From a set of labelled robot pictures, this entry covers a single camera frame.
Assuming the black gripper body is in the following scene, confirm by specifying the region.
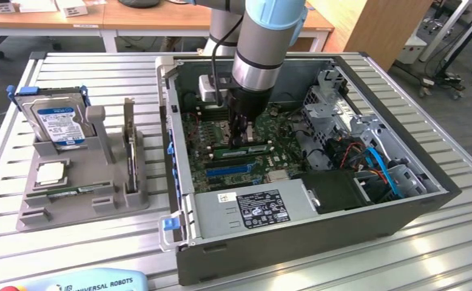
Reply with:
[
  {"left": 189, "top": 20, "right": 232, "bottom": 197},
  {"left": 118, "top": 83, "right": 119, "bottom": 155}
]
[{"left": 225, "top": 86, "right": 272, "bottom": 124}]

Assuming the green RAM stick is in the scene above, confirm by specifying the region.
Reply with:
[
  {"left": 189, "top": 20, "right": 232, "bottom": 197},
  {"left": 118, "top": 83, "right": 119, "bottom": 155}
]
[
  {"left": 213, "top": 144, "right": 274, "bottom": 159},
  {"left": 47, "top": 184, "right": 114, "bottom": 199}
]

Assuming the CPU socket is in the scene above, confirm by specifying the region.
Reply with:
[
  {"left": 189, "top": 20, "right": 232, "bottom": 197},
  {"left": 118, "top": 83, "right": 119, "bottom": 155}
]
[{"left": 213, "top": 118, "right": 268, "bottom": 143}]

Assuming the green motherboard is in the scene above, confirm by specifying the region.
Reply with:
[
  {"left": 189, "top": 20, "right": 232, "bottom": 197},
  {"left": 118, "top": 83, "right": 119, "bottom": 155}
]
[{"left": 181, "top": 102, "right": 311, "bottom": 193}]

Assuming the blue expansion slot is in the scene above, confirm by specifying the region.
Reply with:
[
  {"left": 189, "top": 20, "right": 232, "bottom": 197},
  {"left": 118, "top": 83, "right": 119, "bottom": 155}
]
[{"left": 205, "top": 162, "right": 258, "bottom": 178}]

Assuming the silver chipset heatsink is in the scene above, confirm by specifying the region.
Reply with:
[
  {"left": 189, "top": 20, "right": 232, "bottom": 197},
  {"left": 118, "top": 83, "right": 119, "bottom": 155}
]
[{"left": 269, "top": 170, "right": 293, "bottom": 183}]

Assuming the silver metal drive cage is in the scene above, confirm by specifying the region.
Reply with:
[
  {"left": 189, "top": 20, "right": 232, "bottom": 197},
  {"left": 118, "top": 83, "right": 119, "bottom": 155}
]
[{"left": 299, "top": 69, "right": 387, "bottom": 158}]

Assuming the blue card retainer bar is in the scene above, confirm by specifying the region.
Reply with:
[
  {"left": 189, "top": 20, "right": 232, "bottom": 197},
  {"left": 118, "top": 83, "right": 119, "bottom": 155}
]
[{"left": 163, "top": 127, "right": 181, "bottom": 195}]

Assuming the graphics card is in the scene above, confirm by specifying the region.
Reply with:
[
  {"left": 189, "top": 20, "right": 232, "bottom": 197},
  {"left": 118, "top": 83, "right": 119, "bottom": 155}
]
[{"left": 121, "top": 96, "right": 149, "bottom": 195}]

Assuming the silver power supply unit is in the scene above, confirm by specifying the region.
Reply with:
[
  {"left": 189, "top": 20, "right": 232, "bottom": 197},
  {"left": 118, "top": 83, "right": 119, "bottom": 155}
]
[{"left": 188, "top": 178, "right": 323, "bottom": 241}]

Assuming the blue case latch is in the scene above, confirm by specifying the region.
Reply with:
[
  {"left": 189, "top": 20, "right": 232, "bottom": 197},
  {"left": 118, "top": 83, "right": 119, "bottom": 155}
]
[{"left": 161, "top": 216, "right": 180, "bottom": 233}]

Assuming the wooden desk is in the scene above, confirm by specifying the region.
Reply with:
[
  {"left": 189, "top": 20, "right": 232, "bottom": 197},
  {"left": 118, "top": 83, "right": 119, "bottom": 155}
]
[{"left": 0, "top": 0, "right": 336, "bottom": 55}]

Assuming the wooden cabinet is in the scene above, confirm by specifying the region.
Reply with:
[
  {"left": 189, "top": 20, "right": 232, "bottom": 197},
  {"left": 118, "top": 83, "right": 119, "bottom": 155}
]
[{"left": 324, "top": 0, "right": 448, "bottom": 72}]

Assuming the silver disk bay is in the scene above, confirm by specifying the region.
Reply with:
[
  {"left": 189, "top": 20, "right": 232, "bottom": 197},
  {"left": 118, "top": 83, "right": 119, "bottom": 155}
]
[{"left": 355, "top": 119, "right": 444, "bottom": 201}]

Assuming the black open PC case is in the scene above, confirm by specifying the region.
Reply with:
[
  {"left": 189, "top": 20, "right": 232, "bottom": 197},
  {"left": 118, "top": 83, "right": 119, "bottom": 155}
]
[{"left": 155, "top": 54, "right": 463, "bottom": 287}]

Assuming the hard disk with blue caddy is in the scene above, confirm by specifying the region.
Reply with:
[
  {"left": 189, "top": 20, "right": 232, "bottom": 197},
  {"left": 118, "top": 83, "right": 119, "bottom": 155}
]
[{"left": 7, "top": 85, "right": 99, "bottom": 150}]

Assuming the silver CPU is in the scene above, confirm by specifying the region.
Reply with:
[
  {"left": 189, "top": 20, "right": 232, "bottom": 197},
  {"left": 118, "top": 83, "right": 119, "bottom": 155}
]
[{"left": 34, "top": 161, "right": 70, "bottom": 186}]

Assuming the grey parts rack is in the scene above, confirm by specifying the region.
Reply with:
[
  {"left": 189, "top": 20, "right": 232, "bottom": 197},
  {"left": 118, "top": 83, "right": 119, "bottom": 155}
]
[{"left": 15, "top": 104, "right": 153, "bottom": 233}]

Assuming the wheeled stand base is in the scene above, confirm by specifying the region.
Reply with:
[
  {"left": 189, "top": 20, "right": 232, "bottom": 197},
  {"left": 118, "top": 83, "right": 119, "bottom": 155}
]
[{"left": 416, "top": 71, "right": 468, "bottom": 100}]

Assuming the light blue teach pendant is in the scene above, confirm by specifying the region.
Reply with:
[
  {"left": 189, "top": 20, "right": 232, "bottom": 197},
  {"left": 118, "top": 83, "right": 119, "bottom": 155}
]
[{"left": 0, "top": 267, "right": 149, "bottom": 291}]

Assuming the black office chair base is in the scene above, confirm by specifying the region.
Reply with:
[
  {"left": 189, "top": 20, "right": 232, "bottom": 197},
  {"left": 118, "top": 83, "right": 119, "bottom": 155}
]
[{"left": 0, "top": 35, "right": 63, "bottom": 59}]

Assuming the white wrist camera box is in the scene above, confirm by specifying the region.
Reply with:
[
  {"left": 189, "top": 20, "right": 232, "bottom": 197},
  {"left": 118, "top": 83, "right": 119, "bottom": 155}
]
[{"left": 198, "top": 75, "right": 232, "bottom": 102}]

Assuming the red thin wire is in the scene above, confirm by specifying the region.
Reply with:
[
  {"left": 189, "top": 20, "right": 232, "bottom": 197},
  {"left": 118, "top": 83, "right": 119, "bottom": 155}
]
[{"left": 188, "top": 111, "right": 204, "bottom": 142}]

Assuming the black camera cable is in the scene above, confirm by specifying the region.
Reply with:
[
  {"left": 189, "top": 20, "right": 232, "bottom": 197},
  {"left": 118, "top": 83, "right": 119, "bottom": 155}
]
[{"left": 210, "top": 13, "right": 245, "bottom": 107}]

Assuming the orange power wire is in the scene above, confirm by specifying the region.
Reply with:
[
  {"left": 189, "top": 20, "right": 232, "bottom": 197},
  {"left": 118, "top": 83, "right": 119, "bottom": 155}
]
[{"left": 337, "top": 142, "right": 387, "bottom": 180}]

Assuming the blue data wire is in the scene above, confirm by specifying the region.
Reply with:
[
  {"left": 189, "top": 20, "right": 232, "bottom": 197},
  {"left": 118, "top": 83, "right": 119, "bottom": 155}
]
[{"left": 364, "top": 146, "right": 401, "bottom": 199}]

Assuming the white table frame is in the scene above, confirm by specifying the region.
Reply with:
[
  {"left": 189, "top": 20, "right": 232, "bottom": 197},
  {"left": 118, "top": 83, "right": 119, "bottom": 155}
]
[{"left": 419, "top": 0, "right": 472, "bottom": 89}]

